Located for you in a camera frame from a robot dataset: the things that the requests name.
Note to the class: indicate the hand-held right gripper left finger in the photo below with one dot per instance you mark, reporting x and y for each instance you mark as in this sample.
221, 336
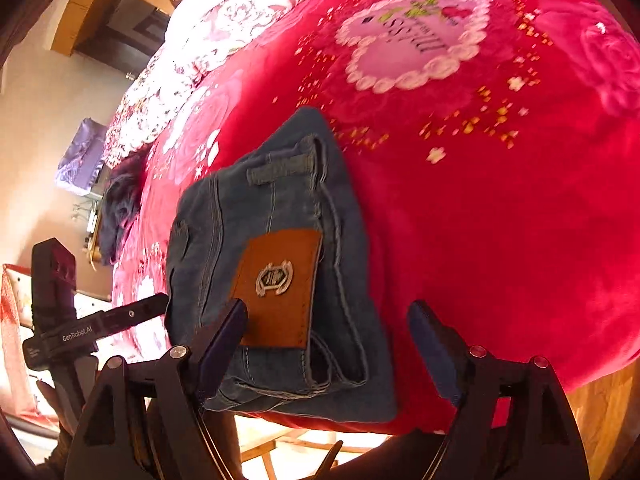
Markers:
225, 342

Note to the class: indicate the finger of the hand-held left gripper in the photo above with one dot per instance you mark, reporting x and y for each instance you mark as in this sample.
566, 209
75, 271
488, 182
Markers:
135, 312

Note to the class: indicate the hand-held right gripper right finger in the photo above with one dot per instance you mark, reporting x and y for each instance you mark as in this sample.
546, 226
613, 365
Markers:
435, 355

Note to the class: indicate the blue denim pants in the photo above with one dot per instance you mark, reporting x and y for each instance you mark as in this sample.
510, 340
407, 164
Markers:
280, 280

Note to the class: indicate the person's left hand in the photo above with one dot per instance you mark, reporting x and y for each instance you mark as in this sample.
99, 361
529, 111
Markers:
52, 400

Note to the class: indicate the red and white printed cloth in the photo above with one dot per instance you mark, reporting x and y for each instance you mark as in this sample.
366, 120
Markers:
12, 340

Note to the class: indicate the dark cloth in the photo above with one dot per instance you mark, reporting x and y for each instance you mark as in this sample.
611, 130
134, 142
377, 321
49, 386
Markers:
120, 205

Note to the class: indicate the wooden stool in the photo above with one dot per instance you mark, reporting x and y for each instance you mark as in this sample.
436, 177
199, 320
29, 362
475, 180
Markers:
300, 442

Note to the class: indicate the red floral blanket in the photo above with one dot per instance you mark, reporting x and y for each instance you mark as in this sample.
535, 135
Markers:
475, 235

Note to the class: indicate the purple cloth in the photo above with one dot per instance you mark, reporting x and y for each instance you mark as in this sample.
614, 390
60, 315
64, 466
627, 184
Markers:
82, 157

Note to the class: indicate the dark door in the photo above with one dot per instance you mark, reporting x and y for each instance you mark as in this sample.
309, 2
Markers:
125, 35

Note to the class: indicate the folded floral quilt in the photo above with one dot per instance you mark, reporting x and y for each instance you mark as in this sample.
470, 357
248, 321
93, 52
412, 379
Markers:
220, 25

